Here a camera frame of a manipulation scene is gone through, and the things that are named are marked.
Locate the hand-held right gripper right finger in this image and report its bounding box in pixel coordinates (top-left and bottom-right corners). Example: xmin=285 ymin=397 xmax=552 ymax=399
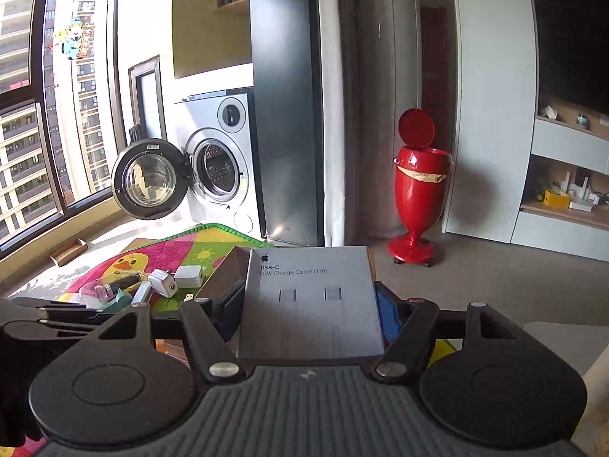
xmin=373 ymin=280 xmax=526 ymax=384

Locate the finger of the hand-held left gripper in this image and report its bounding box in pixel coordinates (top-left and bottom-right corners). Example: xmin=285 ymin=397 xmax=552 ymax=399
xmin=0 ymin=309 xmax=113 ymax=340
xmin=12 ymin=296 xmax=89 ymax=312

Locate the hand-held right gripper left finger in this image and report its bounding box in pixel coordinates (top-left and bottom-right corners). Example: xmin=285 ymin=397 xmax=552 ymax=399
xmin=97 ymin=281 xmax=248 ymax=386

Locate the clear plastic bag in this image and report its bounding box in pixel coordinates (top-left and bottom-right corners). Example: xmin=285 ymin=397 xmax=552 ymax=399
xmin=80 ymin=273 xmax=143 ymax=306

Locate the pink cardboard box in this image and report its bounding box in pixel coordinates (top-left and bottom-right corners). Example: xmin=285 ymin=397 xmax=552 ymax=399
xmin=196 ymin=246 xmax=251 ymax=316

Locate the grey cable box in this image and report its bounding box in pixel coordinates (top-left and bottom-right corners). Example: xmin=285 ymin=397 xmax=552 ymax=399
xmin=236 ymin=246 xmax=385 ymax=361

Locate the white charger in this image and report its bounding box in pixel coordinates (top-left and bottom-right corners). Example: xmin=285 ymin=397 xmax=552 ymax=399
xmin=175 ymin=265 xmax=205 ymax=289

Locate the cardboard piece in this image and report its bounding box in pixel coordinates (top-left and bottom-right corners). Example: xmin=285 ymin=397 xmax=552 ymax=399
xmin=49 ymin=239 xmax=89 ymax=268

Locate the white plug adapter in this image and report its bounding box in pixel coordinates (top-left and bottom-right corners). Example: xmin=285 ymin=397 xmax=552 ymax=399
xmin=147 ymin=269 xmax=179 ymax=298

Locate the white stick-shaped device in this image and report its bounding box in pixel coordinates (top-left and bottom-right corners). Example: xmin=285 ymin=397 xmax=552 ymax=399
xmin=130 ymin=281 xmax=152 ymax=307

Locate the colourful cartoon play mat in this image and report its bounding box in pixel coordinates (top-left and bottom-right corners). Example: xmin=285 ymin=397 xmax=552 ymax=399
xmin=0 ymin=224 xmax=464 ymax=457

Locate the red trash bin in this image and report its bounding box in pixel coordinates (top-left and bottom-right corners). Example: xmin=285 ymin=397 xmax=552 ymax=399
xmin=386 ymin=108 xmax=453 ymax=267

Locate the large window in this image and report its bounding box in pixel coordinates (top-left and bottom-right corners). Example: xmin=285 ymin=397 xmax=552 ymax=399
xmin=0 ymin=0 xmax=125 ymax=260

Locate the silver washing machine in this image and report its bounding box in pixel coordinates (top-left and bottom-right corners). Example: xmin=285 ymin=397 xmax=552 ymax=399
xmin=111 ymin=86 xmax=267 ymax=241

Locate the grey refrigerator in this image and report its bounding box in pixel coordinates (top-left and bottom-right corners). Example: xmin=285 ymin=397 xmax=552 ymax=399
xmin=250 ymin=0 xmax=325 ymax=249

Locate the white curtain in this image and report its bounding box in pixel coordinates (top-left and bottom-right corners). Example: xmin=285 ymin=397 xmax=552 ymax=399
xmin=316 ymin=0 xmax=362 ymax=248

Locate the white router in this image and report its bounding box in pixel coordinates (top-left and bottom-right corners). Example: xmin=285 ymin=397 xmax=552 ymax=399
xmin=565 ymin=171 xmax=596 ymax=213

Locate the dark framed panel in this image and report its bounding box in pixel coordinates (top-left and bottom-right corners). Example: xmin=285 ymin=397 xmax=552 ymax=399
xmin=128 ymin=56 xmax=167 ymax=144

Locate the white tall cabinet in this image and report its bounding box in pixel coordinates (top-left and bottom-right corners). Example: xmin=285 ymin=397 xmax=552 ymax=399
xmin=442 ymin=0 xmax=539 ymax=244

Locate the white television cabinet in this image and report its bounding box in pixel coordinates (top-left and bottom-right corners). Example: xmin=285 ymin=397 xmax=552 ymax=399
xmin=511 ymin=102 xmax=609 ymax=264

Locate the cartoon window sticker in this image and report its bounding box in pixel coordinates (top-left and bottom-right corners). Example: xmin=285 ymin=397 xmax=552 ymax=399
xmin=53 ymin=16 xmax=96 ymax=61

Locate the black television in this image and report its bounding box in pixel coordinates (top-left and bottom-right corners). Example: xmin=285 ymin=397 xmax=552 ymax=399
xmin=527 ymin=0 xmax=609 ymax=117

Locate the red wall hanging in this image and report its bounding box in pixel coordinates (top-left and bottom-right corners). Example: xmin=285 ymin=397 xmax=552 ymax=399
xmin=421 ymin=7 xmax=453 ymax=122

